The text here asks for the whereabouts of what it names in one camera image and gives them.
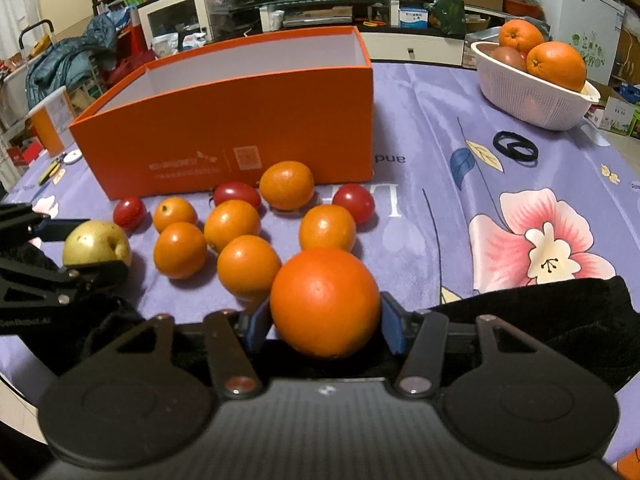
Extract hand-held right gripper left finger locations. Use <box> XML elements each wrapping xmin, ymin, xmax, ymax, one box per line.
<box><xmin>107</xmin><ymin>300</ymin><xmax>274</xmax><ymax>399</ymax></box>

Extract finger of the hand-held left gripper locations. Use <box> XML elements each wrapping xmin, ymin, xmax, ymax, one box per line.
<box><xmin>0</xmin><ymin>257</ymin><xmax>131</xmax><ymax>312</ymax></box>
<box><xmin>0</xmin><ymin>203</ymin><xmax>92</xmax><ymax>244</ymax></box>

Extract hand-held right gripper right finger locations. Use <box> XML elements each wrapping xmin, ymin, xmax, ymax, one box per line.
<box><xmin>381</xmin><ymin>291</ymin><xmax>548</xmax><ymax>400</ymax></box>

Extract yellow-green apple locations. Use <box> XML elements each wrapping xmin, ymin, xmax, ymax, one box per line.
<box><xmin>62</xmin><ymin>220</ymin><xmax>133</xmax><ymax>268</ymax></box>

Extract small tangerine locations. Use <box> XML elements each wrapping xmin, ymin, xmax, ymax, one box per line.
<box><xmin>152</xmin><ymin>196</ymin><xmax>199</xmax><ymax>233</ymax></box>
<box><xmin>203</xmin><ymin>199</ymin><xmax>262</xmax><ymax>253</ymax></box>
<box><xmin>216</xmin><ymin>234</ymin><xmax>283</xmax><ymax>301</ymax></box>
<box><xmin>298</xmin><ymin>204</ymin><xmax>358</xmax><ymax>253</ymax></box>
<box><xmin>153</xmin><ymin>221</ymin><xmax>208</xmax><ymax>280</ymax></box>
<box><xmin>258</xmin><ymin>160</ymin><xmax>316</xmax><ymax>212</ymax></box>

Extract large orange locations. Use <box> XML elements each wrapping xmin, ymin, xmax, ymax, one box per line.
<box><xmin>270</xmin><ymin>246</ymin><xmax>382</xmax><ymax>359</ymax></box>

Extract orange cardboard box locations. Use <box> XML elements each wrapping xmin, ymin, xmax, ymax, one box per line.
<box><xmin>68</xmin><ymin>26</ymin><xmax>375</xmax><ymax>201</ymax></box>

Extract red cherry tomato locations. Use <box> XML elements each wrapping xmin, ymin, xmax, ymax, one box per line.
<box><xmin>332</xmin><ymin>183</ymin><xmax>376</xmax><ymax>226</ymax></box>
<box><xmin>112</xmin><ymin>196</ymin><xmax>148</xmax><ymax>231</ymax></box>
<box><xmin>210</xmin><ymin>181</ymin><xmax>262</xmax><ymax>211</ymax></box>

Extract orange and white canister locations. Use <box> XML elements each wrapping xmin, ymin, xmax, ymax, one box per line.
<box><xmin>27</xmin><ymin>86</ymin><xmax>76</xmax><ymax>157</ymax></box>

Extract blue puffer jacket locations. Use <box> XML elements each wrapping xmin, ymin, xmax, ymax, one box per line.
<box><xmin>25</xmin><ymin>12</ymin><xmax>118</xmax><ymax>106</ymax></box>

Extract purple floral tablecloth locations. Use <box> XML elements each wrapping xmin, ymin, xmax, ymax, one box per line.
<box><xmin>0</xmin><ymin>60</ymin><xmax>640</xmax><ymax>480</ymax></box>

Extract beige standing air conditioner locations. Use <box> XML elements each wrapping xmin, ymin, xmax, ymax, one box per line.
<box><xmin>35</xmin><ymin>0</ymin><xmax>96</xmax><ymax>41</ymax></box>

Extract white plastic colander basket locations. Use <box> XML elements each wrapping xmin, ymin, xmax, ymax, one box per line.
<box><xmin>470</xmin><ymin>41</ymin><xmax>602</xmax><ymax>132</ymax></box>

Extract white microwave oven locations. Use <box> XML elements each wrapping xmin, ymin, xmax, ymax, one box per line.
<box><xmin>136</xmin><ymin>0</ymin><xmax>211</xmax><ymax>53</ymax></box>

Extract white television cabinet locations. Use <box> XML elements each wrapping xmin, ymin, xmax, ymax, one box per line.
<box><xmin>357</xmin><ymin>30</ymin><xmax>466</xmax><ymax>66</ymax></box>

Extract red apple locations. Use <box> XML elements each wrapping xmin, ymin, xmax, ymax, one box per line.
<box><xmin>491</xmin><ymin>46</ymin><xmax>528</xmax><ymax>72</ymax></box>

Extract navel orange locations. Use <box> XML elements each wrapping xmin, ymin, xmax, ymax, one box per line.
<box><xmin>498</xmin><ymin>18</ymin><xmax>546</xmax><ymax>54</ymax></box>
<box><xmin>526</xmin><ymin>41</ymin><xmax>587</xmax><ymax>93</ymax></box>

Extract blue and white box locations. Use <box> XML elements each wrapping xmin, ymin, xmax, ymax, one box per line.
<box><xmin>398</xmin><ymin>6</ymin><xmax>429</xmax><ymax>29</ymax></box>

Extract green bag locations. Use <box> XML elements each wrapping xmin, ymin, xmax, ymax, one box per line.
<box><xmin>430</xmin><ymin>0</ymin><xmax>468</xmax><ymax>36</ymax></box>

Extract white chest freezer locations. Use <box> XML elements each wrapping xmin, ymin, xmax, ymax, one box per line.
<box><xmin>522</xmin><ymin>0</ymin><xmax>626</xmax><ymax>86</ymax></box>

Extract yellow handled pliers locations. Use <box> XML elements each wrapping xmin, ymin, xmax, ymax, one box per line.
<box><xmin>37</xmin><ymin>157</ymin><xmax>66</xmax><ymax>186</ymax></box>

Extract black hair tie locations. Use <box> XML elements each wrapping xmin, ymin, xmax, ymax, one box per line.
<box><xmin>492</xmin><ymin>130</ymin><xmax>526</xmax><ymax>157</ymax></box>
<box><xmin>505</xmin><ymin>139</ymin><xmax>540</xmax><ymax>164</ymax></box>

